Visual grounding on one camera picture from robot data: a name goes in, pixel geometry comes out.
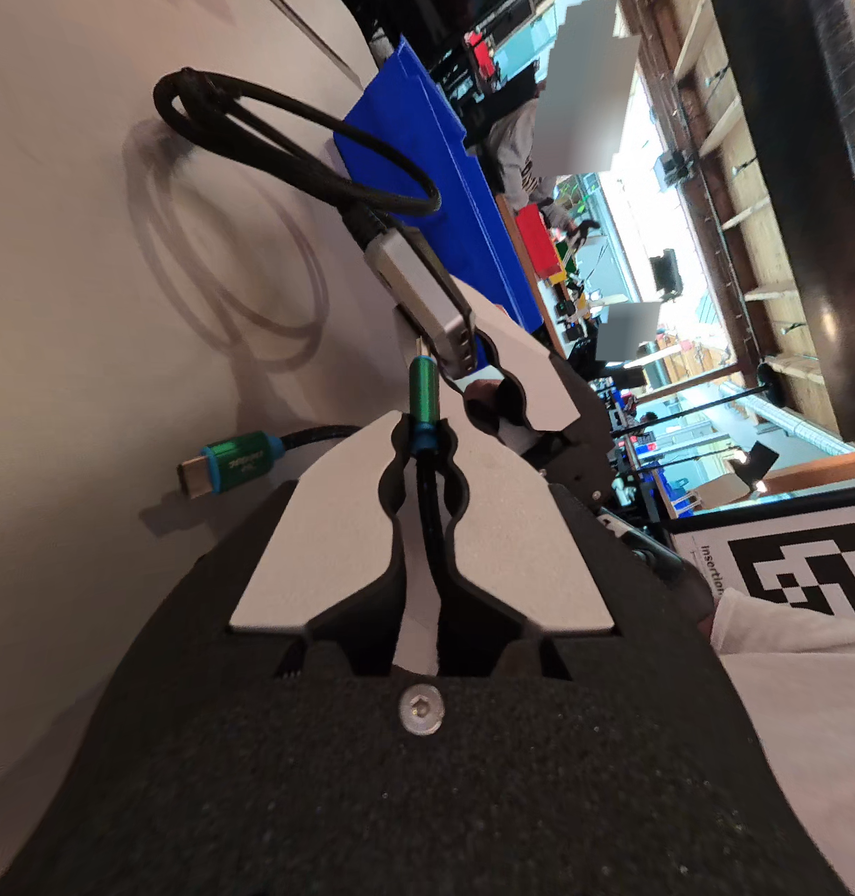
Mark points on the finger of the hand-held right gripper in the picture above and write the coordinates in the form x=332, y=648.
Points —
x=526, y=357
x=495, y=413

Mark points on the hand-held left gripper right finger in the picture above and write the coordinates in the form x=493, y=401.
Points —
x=540, y=560

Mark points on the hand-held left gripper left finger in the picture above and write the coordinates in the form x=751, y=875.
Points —
x=309, y=560

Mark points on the red plastic bin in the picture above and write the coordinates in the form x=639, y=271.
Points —
x=537, y=241

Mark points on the blue plastic bin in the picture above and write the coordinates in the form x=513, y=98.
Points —
x=428, y=154

